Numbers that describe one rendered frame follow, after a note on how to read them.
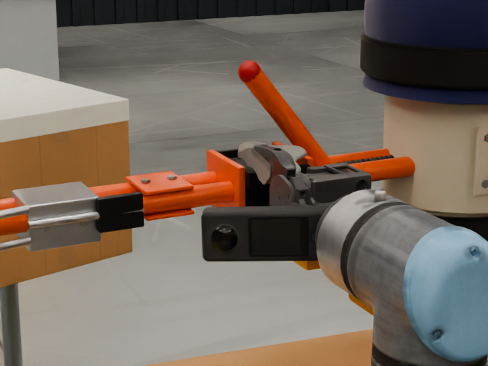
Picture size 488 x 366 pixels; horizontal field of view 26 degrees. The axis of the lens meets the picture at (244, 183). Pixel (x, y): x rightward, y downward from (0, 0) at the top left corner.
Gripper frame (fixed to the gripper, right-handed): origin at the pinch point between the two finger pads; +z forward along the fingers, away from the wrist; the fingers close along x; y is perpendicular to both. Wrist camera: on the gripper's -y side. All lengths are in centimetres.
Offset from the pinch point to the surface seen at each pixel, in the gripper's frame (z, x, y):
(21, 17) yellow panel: 729, -67, 148
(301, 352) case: 17.1, -29.2, 16.6
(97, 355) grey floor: 223, -122, 50
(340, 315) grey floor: 218, -122, 141
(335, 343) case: 17.6, -29.2, 22.0
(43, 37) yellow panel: 729, -84, 165
